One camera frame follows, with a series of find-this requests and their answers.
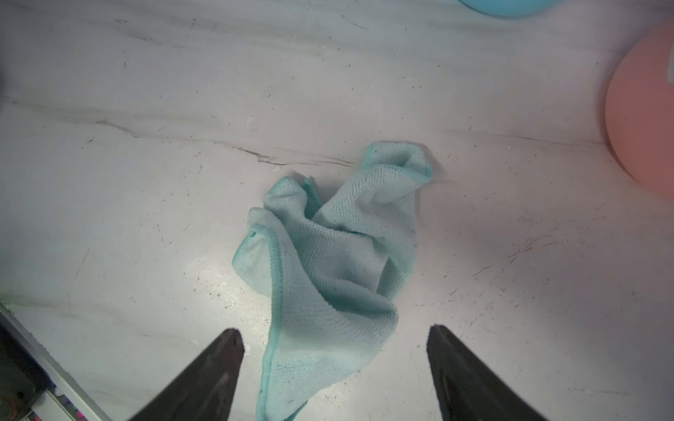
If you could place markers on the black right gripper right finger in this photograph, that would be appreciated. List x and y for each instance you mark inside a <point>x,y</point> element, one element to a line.
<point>466,388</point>

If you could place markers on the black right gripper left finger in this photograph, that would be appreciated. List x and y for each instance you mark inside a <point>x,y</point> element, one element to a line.
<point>205,389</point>

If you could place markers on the mint green microfibre cloth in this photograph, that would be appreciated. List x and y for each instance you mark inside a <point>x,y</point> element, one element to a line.
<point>331,269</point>

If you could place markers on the pink plastic bucket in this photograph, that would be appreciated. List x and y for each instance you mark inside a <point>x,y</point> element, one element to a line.
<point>639,111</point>

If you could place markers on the teal bucket at back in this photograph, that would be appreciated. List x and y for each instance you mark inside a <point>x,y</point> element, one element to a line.
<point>509,8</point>

